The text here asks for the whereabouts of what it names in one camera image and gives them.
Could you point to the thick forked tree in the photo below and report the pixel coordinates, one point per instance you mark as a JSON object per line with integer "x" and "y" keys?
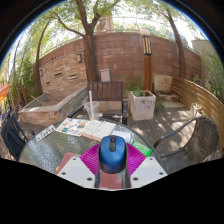
{"x": 90, "y": 56}

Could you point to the clear plastic cup with straw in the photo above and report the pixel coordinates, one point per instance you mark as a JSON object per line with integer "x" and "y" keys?
{"x": 91, "y": 110}

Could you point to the floral print mouse pad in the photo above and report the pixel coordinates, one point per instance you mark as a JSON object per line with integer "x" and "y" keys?
{"x": 66, "y": 158}

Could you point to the concrete planter with plant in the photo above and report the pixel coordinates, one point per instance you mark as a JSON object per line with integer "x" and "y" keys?
{"x": 142, "y": 106}

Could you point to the beige stone slab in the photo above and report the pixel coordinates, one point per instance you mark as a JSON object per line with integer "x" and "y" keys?
{"x": 163, "y": 83}

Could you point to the small white plant pot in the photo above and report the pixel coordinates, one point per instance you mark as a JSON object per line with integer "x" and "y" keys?
{"x": 195, "y": 110}

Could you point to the grey wall box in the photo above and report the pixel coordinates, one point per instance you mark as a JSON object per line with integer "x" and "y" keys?
{"x": 105, "y": 75}

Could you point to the dark wooden slatted chair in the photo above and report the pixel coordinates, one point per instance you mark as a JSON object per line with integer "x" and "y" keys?
{"x": 106, "y": 90}

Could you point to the white printed strip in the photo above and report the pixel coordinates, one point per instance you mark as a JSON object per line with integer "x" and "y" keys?
{"x": 45, "y": 133}

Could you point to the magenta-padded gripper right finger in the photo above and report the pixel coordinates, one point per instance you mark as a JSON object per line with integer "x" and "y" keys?
{"x": 148, "y": 171}

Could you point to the blue computer mouse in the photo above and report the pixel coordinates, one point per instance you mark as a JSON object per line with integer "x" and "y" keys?
{"x": 112, "y": 155}

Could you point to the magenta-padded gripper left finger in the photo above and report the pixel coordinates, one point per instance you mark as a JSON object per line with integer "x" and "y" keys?
{"x": 76, "y": 171}

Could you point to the blue and white booklet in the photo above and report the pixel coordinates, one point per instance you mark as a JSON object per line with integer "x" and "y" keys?
{"x": 124, "y": 136}

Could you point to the wooden garden lamp post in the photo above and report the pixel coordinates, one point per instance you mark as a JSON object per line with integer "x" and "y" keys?
{"x": 147, "y": 70}

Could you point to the black wall lamp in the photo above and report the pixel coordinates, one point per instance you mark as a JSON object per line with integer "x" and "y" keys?
{"x": 79, "y": 57}
{"x": 41, "y": 72}

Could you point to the dark wicker armchair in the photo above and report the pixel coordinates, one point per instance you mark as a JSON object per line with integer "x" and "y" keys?
{"x": 203, "y": 136}

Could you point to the slim tree trunk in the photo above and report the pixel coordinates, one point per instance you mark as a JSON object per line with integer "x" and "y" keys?
{"x": 179, "y": 50}

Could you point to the curved wooden slat fence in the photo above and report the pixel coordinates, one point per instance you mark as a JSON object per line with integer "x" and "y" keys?
{"x": 203, "y": 103}

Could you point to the orange fabric canopy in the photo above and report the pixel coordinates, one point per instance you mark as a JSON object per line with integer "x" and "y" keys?
{"x": 4, "y": 91}

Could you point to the black slatted chair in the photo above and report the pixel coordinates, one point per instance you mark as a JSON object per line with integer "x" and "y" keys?
{"x": 13, "y": 133}

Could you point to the stone raised garden bed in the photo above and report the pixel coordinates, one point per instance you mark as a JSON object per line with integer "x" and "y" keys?
{"x": 43, "y": 111}

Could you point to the white open book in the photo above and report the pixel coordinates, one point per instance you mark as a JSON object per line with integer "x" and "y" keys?
{"x": 98, "y": 129}

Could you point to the thin leaning tree trunk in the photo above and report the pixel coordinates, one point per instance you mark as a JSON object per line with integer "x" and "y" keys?
{"x": 37, "y": 66}

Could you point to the green wet wipes pack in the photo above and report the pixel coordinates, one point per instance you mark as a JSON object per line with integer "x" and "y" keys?
{"x": 143, "y": 149}

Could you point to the colourful picture booklet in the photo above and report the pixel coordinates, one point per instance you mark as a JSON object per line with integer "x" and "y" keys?
{"x": 71, "y": 126}

